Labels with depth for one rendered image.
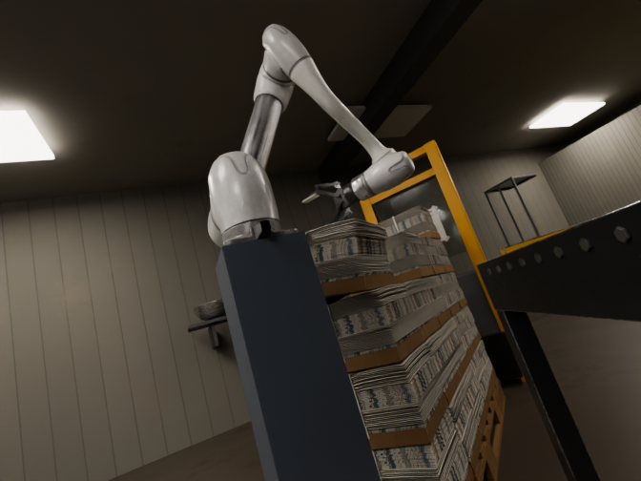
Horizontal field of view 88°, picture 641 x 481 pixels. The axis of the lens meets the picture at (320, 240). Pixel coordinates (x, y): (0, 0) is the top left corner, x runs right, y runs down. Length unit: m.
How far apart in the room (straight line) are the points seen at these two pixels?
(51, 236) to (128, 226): 0.72
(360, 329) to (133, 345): 3.30
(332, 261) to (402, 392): 0.44
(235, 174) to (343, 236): 0.40
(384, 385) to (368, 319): 0.20
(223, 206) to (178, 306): 3.34
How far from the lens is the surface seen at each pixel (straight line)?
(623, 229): 0.45
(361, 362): 1.12
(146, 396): 4.13
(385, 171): 1.13
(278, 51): 1.30
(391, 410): 1.14
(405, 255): 1.63
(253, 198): 0.84
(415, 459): 1.17
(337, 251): 1.07
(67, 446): 4.27
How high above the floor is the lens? 0.78
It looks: 13 degrees up
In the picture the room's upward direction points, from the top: 18 degrees counter-clockwise
